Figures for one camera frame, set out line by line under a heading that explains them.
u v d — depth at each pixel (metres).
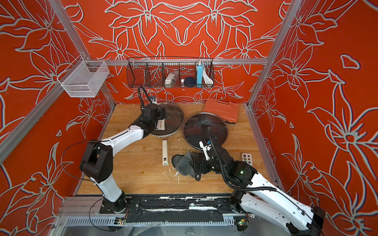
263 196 0.45
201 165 0.61
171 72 0.96
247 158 0.86
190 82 0.95
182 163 0.79
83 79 0.91
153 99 0.78
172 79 0.92
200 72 0.85
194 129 1.04
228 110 1.10
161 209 0.73
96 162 0.47
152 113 0.69
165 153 0.81
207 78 0.91
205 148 0.64
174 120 1.12
